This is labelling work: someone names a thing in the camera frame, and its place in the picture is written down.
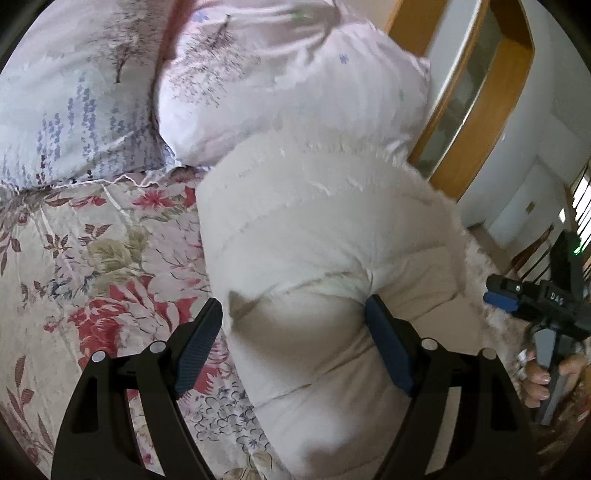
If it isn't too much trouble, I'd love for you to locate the cream puffer down jacket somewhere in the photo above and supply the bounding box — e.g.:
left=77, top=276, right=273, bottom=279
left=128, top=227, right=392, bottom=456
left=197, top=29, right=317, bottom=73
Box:
left=197, top=125, right=479, bottom=479

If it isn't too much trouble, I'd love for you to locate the right hand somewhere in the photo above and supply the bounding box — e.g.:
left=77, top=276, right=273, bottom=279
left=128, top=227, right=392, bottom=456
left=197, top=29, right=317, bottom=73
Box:
left=521, top=348, right=587, bottom=409

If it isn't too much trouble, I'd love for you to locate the floral bed sheet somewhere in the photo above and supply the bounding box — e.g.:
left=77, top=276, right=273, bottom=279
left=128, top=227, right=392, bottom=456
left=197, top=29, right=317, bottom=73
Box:
left=0, top=165, right=297, bottom=480

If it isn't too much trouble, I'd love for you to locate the wooden headboard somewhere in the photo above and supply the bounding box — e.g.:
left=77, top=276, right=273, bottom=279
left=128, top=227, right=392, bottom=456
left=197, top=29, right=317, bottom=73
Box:
left=387, top=1, right=535, bottom=200

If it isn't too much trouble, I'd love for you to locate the blue lavender print pillow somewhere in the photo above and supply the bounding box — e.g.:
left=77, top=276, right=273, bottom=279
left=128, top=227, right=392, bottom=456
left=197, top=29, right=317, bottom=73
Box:
left=1, top=1, right=175, bottom=190

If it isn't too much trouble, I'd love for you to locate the pink floral pillow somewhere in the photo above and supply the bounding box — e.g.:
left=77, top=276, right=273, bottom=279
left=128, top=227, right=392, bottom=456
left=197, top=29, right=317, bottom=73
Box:
left=154, top=1, right=430, bottom=165

